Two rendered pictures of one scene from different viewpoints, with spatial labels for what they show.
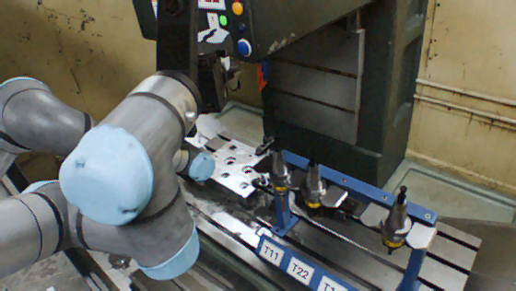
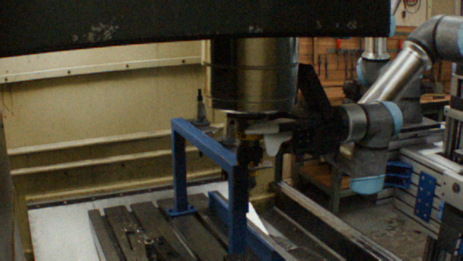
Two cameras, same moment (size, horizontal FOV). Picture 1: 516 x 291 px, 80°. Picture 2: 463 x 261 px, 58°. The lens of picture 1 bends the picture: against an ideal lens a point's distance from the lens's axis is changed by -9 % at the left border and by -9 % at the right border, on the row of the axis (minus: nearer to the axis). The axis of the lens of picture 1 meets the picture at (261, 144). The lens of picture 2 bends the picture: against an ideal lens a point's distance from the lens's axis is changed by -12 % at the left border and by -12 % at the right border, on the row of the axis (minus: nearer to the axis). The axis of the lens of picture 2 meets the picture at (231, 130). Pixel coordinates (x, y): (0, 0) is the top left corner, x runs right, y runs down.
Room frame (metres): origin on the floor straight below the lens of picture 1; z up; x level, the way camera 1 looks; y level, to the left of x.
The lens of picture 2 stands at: (1.75, 0.30, 1.60)
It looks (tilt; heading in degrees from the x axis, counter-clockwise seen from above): 16 degrees down; 200
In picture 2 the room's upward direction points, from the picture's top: straight up
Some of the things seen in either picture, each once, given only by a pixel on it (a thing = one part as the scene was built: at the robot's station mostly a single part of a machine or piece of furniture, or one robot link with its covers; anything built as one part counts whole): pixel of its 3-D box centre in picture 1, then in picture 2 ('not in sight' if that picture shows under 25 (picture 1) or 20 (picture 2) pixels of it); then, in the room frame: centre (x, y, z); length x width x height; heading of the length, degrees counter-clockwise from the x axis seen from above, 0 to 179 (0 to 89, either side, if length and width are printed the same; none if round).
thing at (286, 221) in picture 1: (281, 195); (237, 229); (0.77, -0.04, 1.05); 0.10 x 0.05 x 0.30; 134
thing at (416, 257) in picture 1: (415, 261); (179, 171); (0.45, -0.35, 1.05); 0.10 x 0.05 x 0.30; 134
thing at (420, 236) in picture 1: (419, 236); not in sight; (0.41, -0.31, 1.21); 0.07 x 0.05 x 0.01; 134
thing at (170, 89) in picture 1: (163, 111); not in sight; (0.32, 0.10, 1.64); 0.08 x 0.05 x 0.08; 74
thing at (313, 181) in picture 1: (313, 174); (230, 128); (0.61, -0.12, 1.26); 0.04 x 0.04 x 0.07
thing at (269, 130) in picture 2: not in sight; (270, 139); (1.02, 0.10, 1.37); 0.09 x 0.03 x 0.06; 148
